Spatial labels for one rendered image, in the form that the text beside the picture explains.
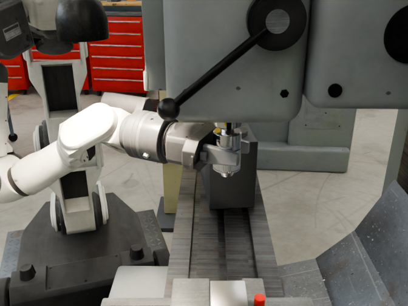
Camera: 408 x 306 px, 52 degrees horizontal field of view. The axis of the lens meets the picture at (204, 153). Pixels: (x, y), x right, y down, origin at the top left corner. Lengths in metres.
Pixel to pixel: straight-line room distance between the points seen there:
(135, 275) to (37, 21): 0.60
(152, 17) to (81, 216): 1.03
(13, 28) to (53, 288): 0.86
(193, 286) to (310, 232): 2.09
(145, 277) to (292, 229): 1.83
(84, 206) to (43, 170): 0.71
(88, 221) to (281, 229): 1.48
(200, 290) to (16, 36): 0.58
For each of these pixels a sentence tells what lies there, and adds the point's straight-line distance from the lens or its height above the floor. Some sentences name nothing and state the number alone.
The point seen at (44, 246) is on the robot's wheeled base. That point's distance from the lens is 1.70.
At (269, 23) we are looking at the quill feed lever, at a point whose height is 1.45.
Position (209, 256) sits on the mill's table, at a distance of 0.94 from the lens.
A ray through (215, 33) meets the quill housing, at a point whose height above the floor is 1.44.
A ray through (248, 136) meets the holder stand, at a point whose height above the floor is 1.13.
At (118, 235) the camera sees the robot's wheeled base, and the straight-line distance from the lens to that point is 1.68.
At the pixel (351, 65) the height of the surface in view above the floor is 1.40.
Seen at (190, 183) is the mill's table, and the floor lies 0.94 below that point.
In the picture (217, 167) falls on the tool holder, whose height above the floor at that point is 1.21.
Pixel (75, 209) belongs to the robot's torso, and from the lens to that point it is 1.53.
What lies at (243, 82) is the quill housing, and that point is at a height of 1.37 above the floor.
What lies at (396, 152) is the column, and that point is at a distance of 0.99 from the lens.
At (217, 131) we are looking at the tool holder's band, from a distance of 0.68.
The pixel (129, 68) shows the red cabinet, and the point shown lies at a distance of 5.33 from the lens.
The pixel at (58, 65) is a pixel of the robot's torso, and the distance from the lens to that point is 1.30.
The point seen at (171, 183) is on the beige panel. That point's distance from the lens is 2.69.
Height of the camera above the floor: 1.51
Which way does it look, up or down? 24 degrees down
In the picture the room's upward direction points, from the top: straight up
